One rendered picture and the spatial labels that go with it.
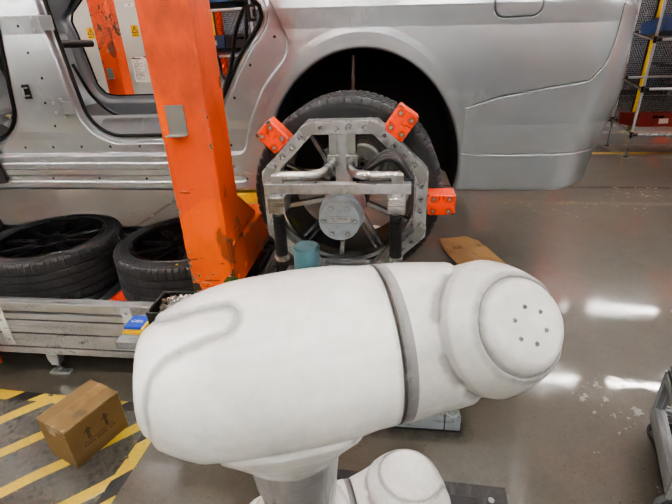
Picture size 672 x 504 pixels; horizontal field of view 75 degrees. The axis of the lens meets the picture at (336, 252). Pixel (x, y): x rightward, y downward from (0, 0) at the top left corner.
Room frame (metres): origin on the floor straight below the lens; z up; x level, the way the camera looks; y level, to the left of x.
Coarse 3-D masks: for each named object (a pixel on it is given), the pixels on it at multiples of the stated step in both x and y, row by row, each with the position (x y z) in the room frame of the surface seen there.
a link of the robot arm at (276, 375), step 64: (192, 320) 0.26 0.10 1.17; (256, 320) 0.25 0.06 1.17; (320, 320) 0.25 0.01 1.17; (384, 320) 0.25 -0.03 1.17; (192, 384) 0.22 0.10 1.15; (256, 384) 0.22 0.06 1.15; (320, 384) 0.22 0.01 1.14; (384, 384) 0.23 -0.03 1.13; (192, 448) 0.21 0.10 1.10; (256, 448) 0.21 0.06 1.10; (320, 448) 0.23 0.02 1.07
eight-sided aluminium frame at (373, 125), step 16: (304, 128) 1.39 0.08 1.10; (320, 128) 1.41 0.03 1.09; (336, 128) 1.42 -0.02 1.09; (352, 128) 1.37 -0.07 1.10; (368, 128) 1.36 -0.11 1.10; (384, 128) 1.35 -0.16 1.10; (288, 144) 1.40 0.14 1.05; (384, 144) 1.36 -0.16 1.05; (400, 144) 1.35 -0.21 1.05; (272, 160) 1.41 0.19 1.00; (288, 160) 1.40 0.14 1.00; (416, 160) 1.34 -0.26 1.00; (416, 176) 1.34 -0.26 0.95; (416, 192) 1.34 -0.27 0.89; (416, 208) 1.34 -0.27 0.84; (272, 224) 1.41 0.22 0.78; (416, 224) 1.34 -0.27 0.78; (288, 240) 1.40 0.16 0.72; (416, 240) 1.34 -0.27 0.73; (384, 256) 1.36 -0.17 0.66
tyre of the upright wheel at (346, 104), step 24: (336, 96) 1.51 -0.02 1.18; (360, 96) 1.51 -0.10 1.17; (288, 120) 1.48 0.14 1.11; (384, 120) 1.44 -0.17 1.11; (408, 144) 1.43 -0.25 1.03; (432, 144) 1.60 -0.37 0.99; (264, 168) 1.50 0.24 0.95; (432, 168) 1.42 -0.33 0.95; (264, 216) 1.50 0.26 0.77; (432, 216) 1.41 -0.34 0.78
